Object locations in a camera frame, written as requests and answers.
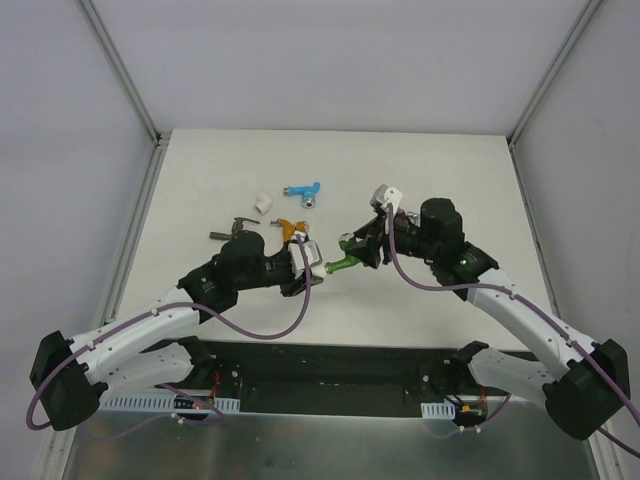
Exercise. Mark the chrome silver faucet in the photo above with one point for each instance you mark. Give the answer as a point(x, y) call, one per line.
point(412, 216)

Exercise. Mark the dark grey faucet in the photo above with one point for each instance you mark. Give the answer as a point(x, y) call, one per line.
point(237, 226)

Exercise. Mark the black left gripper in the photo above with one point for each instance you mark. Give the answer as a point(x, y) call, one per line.
point(293, 285)

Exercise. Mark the aluminium frame post right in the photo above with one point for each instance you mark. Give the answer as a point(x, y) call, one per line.
point(586, 16)

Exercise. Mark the second white elbow fitting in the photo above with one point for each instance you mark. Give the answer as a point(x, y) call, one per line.
point(263, 203)

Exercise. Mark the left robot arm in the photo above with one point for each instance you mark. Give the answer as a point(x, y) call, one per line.
point(73, 377)

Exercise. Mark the blue faucet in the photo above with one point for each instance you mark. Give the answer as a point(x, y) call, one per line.
point(307, 193)

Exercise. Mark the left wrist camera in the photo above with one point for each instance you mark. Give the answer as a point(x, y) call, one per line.
point(308, 250)

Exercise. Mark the yellow faucet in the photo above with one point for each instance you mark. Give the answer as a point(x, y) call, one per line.
point(290, 229)

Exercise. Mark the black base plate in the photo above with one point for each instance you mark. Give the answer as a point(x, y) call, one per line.
point(280, 378)

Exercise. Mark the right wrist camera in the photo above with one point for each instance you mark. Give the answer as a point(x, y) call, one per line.
point(385, 196)

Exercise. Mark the green faucet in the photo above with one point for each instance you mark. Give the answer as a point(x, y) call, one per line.
point(346, 241)

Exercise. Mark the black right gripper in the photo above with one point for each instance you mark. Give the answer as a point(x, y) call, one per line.
point(370, 247)

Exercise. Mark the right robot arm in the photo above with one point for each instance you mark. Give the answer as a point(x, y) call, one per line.
point(580, 383)

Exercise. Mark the white cable duct left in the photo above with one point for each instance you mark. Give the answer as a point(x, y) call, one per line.
point(168, 403)

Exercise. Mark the white cable duct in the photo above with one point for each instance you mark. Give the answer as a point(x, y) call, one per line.
point(168, 403)
point(438, 411)

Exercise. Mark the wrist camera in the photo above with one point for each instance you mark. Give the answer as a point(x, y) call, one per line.
point(308, 250)
point(385, 196)

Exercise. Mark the aluminium frame post left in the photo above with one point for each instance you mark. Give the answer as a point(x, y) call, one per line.
point(119, 70)

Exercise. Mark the white cable duct right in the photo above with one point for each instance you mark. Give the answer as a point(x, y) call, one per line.
point(438, 411)

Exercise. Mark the aluminium frame post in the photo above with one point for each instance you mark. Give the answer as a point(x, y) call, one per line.
point(586, 16)
point(119, 70)

